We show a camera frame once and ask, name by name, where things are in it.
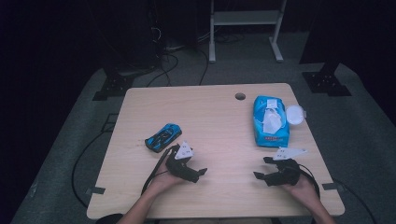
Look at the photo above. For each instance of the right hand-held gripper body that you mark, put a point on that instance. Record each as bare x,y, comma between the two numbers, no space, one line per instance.
286,174

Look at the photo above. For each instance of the black stand base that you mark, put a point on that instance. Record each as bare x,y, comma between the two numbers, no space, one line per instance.
327,84
113,87

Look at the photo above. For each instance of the blue wet wipes pack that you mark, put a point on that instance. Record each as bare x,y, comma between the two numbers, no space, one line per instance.
272,138

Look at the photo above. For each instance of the person's right hand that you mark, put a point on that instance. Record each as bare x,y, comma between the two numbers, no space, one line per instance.
305,193

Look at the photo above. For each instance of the person's left hand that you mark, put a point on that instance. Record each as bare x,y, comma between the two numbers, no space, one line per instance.
162,182

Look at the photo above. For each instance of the white wet wipe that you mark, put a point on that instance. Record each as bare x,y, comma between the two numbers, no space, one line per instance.
271,121

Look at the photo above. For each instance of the dark equipment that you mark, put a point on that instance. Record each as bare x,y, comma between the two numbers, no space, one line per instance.
130,37

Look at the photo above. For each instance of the grey tape piece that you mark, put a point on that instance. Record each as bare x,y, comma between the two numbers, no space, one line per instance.
95,190
332,186

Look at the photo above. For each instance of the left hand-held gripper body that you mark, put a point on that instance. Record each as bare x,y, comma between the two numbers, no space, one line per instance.
179,166

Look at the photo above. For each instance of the white metal stand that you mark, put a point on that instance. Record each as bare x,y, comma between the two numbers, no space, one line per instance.
246,17

